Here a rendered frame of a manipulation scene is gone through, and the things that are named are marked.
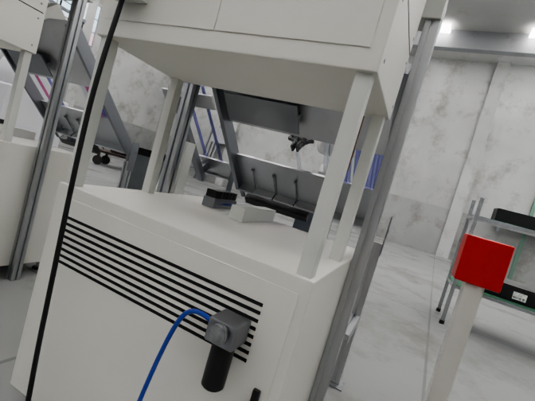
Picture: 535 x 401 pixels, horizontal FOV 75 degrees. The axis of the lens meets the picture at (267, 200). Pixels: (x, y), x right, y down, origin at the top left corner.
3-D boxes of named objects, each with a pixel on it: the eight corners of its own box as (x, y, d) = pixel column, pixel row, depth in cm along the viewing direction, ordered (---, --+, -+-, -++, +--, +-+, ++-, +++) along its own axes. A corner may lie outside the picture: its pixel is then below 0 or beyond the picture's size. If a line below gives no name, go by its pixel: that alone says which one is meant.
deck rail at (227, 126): (236, 188, 173) (242, 181, 177) (239, 190, 173) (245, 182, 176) (201, 46, 122) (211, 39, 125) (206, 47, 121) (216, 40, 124)
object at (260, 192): (239, 190, 173) (246, 181, 177) (370, 231, 147) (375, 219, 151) (238, 188, 172) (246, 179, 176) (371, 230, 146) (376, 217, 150)
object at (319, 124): (224, 126, 145) (231, 118, 148) (384, 163, 120) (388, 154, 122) (206, 46, 121) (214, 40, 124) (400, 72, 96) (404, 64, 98)
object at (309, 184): (241, 184, 173) (244, 181, 175) (372, 225, 148) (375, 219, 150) (235, 155, 159) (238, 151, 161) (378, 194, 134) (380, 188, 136)
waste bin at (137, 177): (141, 193, 528) (153, 150, 524) (162, 203, 497) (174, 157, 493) (108, 188, 485) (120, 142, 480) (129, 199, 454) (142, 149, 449)
